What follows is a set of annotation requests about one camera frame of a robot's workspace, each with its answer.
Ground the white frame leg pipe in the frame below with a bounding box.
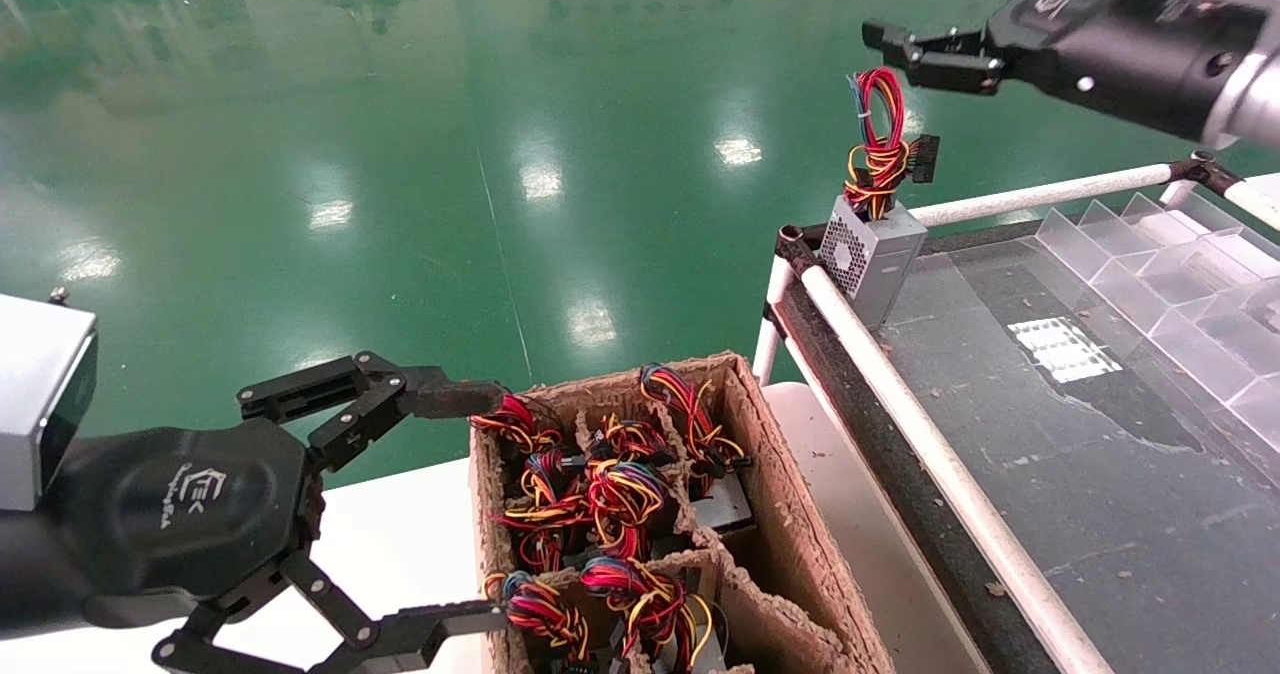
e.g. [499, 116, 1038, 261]
[752, 254, 796, 387]

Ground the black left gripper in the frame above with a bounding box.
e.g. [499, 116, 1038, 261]
[0, 352, 509, 674]

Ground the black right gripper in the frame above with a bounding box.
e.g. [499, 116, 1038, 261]
[862, 0, 1269, 143]

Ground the power supply with red wires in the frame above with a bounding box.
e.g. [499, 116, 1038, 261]
[818, 67, 941, 330]

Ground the power supply with coloured wires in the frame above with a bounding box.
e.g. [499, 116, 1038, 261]
[470, 392, 549, 455]
[498, 449, 593, 573]
[588, 416, 669, 465]
[483, 570, 593, 660]

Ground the multicolour wire harness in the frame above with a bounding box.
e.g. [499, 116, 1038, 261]
[578, 554, 716, 673]
[640, 364, 749, 475]
[585, 459, 669, 560]

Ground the grey metal power supply unit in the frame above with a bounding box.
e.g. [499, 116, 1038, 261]
[692, 474, 756, 537]

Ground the centre multicolour wire harness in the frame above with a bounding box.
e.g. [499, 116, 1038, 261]
[585, 459, 669, 560]

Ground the black pipe corner joint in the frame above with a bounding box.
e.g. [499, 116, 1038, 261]
[1163, 150, 1243, 197]
[776, 222, 836, 277]

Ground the clear acrylic divider tray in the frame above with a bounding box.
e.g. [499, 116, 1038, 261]
[1033, 191, 1280, 455]

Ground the right multicolour wire harness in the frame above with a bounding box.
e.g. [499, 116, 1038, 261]
[640, 364, 749, 475]

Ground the brown cardboard divider box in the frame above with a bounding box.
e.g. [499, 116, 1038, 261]
[468, 351, 896, 674]

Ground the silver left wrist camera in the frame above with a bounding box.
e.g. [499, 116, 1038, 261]
[0, 292, 100, 513]

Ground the left multicolour wire harness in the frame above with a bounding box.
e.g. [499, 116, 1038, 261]
[578, 554, 716, 673]

